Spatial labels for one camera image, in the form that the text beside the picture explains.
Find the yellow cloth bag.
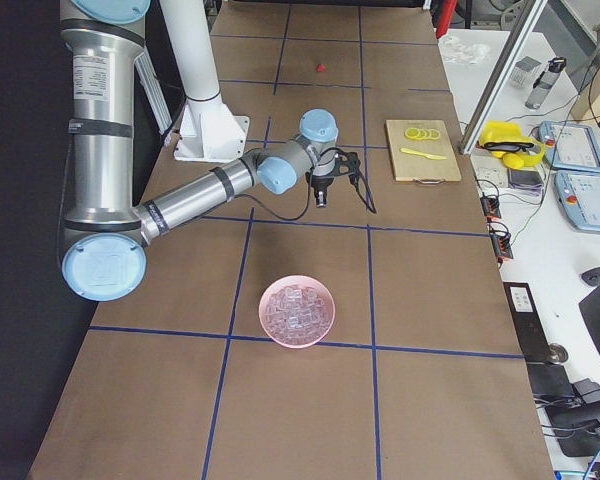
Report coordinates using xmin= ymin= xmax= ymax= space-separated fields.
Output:
xmin=478 ymin=121 xmax=546 ymax=170

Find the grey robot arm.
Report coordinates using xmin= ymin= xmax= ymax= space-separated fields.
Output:
xmin=60 ymin=1 xmax=338 ymax=301

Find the yellow plastic knife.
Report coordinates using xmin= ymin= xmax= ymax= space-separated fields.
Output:
xmin=400 ymin=147 xmax=447 ymax=160

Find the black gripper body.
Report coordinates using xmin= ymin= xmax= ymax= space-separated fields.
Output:
xmin=310 ymin=176 xmax=333 ymax=194

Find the wooden cutting board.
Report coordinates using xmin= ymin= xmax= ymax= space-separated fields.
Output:
xmin=385 ymin=119 xmax=462 ymax=184

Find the pile of ice cubes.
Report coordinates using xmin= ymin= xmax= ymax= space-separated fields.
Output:
xmin=263 ymin=285 xmax=331 ymax=343

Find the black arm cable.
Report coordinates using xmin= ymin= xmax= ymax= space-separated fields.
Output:
xmin=239 ymin=146 xmax=379 ymax=221

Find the black computer mouse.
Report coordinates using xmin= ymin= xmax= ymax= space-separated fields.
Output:
xmin=580 ymin=266 xmax=600 ymax=287

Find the clear plastic wrap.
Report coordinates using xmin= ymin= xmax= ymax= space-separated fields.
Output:
xmin=438 ymin=35 xmax=491 ymax=66

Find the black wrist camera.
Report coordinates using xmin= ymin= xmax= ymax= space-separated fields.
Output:
xmin=333 ymin=152 xmax=360 ymax=186

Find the pink bowl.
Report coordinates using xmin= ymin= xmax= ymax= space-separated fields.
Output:
xmin=259 ymin=275 xmax=336 ymax=349

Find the lemon slice one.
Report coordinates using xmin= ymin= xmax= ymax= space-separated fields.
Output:
xmin=404 ymin=128 xmax=419 ymax=140

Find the aluminium frame post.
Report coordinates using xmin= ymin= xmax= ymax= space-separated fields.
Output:
xmin=458 ymin=0 xmax=548 ymax=155

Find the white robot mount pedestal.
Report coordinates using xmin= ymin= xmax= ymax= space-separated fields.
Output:
xmin=160 ymin=0 xmax=249 ymax=163

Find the water bottle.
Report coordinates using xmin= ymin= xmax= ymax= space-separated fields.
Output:
xmin=525 ymin=56 xmax=567 ymax=110

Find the lower teach pendant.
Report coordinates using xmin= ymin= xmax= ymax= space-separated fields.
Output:
xmin=554 ymin=170 xmax=600 ymax=233

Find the teach pendant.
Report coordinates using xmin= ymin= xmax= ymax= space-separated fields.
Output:
xmin=554 ymin=170 xmax=600 ymax=233
xmin=538 ymin=121 xmax=600 ymax=173

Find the upper teach pendant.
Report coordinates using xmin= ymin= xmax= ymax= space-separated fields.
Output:
xmin=538 ymin=121 xmax=600 ymax=173

